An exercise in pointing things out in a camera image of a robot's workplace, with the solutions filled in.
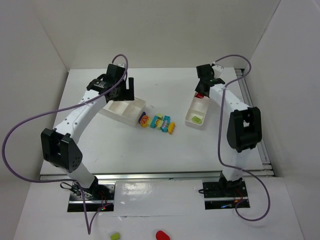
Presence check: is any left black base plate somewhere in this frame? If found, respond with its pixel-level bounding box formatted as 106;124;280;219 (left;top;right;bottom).
60;182;116;213

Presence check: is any left white divided container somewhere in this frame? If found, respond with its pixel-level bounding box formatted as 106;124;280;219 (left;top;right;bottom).
99;97;146;127

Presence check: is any aluminium rail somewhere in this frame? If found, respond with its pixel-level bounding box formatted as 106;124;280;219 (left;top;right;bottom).
235;69;275;177
39;170;226;187

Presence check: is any green lego on foreground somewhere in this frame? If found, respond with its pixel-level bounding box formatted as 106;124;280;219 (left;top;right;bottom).
110;232;121;240

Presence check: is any white divided container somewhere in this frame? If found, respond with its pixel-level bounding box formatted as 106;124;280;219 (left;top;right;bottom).
184;92;210;130
99;97;146;127

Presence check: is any purple lego piece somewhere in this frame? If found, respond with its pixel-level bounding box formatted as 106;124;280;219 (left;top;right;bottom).
138;111;146;124

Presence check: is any aluminium rail front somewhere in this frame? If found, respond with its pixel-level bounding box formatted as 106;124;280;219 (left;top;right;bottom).
39;170;226;187

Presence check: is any orange sun round lego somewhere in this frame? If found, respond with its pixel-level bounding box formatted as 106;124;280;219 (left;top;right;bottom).
140;115;151;128

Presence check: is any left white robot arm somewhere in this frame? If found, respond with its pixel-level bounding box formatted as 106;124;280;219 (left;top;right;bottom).
40;63;135;200

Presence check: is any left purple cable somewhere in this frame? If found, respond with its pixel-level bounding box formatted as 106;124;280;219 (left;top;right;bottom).
1;53;129;235

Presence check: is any aluminium rail right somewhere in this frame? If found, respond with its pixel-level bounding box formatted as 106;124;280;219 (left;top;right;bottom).
235;69;275;177

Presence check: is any light green lego brick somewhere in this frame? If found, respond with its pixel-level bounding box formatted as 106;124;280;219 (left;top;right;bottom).
191;116;202;125

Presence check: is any teal flower lego brick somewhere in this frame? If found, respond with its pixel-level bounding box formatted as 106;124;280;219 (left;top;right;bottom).
160;115;171;133

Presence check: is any teal and green lego stack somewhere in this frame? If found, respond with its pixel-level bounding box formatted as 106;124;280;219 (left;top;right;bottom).
149;113;164;130

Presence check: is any red round piece foreground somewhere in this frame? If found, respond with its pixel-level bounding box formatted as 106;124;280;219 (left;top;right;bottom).
155;230;171;240

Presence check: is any red lego brick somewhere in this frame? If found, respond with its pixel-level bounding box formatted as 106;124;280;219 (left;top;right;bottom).
195;93;204;99

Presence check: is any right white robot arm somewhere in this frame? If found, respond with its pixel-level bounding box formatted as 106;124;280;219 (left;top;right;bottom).
195;63;262;197

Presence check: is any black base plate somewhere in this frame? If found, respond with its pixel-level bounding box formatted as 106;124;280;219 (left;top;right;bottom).
198;181;250;210
60;182;116;213

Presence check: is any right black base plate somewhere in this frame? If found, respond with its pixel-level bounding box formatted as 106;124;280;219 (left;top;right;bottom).
198;181;250;210

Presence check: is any right white divided container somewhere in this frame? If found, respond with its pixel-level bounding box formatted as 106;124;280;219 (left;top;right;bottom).
184;92;210;130

